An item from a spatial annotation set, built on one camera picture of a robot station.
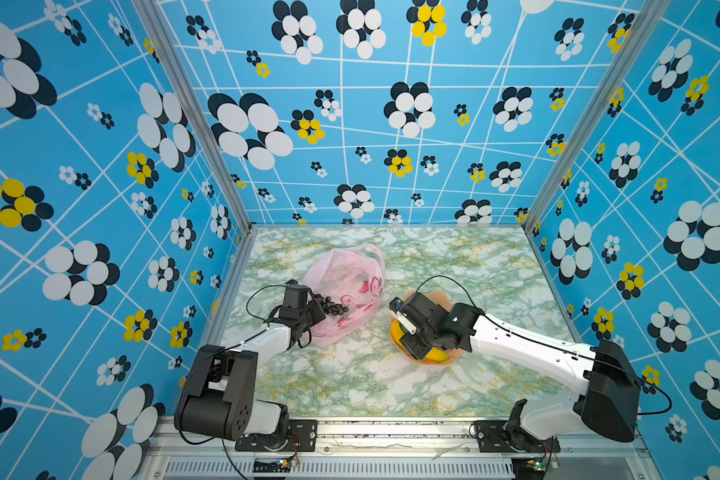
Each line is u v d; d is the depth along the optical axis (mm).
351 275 1046
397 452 720
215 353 461
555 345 456
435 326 587
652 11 680
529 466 704
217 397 431
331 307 937
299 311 716
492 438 723
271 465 715
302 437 737
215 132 937
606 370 426
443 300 984
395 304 716
